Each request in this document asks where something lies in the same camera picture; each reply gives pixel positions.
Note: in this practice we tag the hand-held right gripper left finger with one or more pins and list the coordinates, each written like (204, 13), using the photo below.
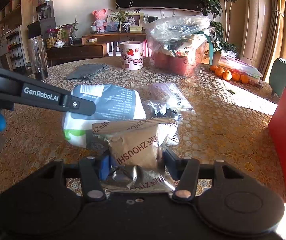
(104, 167)

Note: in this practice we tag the glass snack jar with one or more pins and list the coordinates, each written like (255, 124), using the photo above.
(51, 40)

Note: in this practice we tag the pink doll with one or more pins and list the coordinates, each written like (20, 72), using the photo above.
(100, 21)

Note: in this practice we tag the small white box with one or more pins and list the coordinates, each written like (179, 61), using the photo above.
(89, 40)

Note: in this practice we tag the wooden television cabinet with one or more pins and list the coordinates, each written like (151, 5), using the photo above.
(78, 51)

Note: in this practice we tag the beige standing air conditioner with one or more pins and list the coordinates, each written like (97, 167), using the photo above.
(252, 17)

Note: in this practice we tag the small leafy potted plant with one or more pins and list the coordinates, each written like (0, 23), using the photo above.
(68, 33)

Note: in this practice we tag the grey cloth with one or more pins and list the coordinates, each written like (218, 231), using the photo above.
(86, 72)

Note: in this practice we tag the brown yellow curtain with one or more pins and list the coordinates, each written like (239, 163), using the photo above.
(275, 25)

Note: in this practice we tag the potted grass plant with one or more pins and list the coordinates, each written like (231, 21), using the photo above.
(125, 26)

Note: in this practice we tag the green leaf scrap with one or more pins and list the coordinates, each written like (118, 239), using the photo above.
(230, 91)

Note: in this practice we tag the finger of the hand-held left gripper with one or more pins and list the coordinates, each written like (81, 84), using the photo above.
(80, 106)

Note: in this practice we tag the tall leafy plant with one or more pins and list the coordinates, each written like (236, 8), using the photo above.
(220, 10)

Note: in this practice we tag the clear glass bottle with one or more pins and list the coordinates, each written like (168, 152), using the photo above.
(38, 60)

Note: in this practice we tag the black speaker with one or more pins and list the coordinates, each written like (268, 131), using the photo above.
(153, 19)

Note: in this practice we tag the strawberry print mug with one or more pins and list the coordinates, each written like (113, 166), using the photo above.
(131, 56)

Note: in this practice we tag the lace patterned desktop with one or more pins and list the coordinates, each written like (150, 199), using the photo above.
(220, 120)

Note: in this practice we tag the silver snack packets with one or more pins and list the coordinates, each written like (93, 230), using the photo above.
(133, 145)

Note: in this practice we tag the wooden bookcase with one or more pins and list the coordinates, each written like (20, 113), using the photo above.
(10, 2)

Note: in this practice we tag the plastic bag covered basket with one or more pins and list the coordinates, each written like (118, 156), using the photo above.
(180, 30)

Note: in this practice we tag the white snack packet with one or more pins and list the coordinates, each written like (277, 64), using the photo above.
(118, 100)

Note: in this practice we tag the bag of black beads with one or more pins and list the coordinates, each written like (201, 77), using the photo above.
(160, 110)

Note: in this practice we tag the white antenna router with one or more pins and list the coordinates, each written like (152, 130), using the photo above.
(114, 49)

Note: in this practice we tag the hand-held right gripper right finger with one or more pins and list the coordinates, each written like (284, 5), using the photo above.
(171, 163)

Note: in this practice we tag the clear printed zip bag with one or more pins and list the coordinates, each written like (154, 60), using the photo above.
(168, 92)

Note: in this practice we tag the photo frame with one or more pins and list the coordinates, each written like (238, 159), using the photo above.
(136, 22)

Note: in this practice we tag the orange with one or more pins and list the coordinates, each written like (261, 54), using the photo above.
(235, 76)
(227, 75)
(244, 79)
(219, 71)
(213, 68)

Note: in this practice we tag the clear plastic storage box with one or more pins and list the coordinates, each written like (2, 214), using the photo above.
(240, 68)

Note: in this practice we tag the red tub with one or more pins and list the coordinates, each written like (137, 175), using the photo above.
(175, 63)

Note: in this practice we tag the white bowl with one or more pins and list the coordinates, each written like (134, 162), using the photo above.
(59, 44)

